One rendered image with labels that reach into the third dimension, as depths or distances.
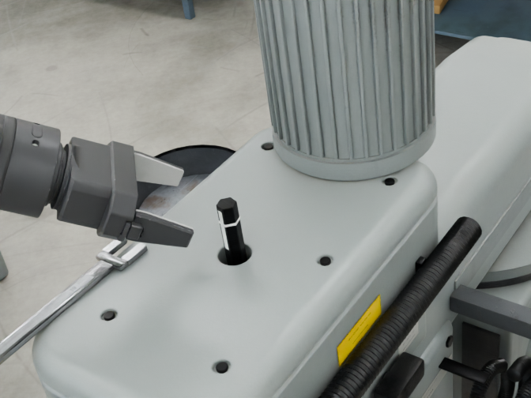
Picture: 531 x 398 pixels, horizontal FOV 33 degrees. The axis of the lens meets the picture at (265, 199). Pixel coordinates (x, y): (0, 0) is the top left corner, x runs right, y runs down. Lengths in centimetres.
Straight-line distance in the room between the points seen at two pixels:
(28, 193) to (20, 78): 490
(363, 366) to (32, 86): 479
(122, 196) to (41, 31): 545
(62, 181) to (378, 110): 35
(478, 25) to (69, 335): 427
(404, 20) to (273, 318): 34
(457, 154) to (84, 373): 66
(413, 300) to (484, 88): 53
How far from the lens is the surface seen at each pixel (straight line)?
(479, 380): 127
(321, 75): 97
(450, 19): 510
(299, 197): 103
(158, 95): 518
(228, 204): 92
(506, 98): 143
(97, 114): 514
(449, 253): 107
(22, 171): 84
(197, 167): 354
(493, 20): 508
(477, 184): 127
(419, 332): 117
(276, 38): 99
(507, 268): 142
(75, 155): 87
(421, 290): 102
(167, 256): 98
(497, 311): 124
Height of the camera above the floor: 250
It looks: 37 degrees down
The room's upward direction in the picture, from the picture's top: 9 degrees counter-clockwise
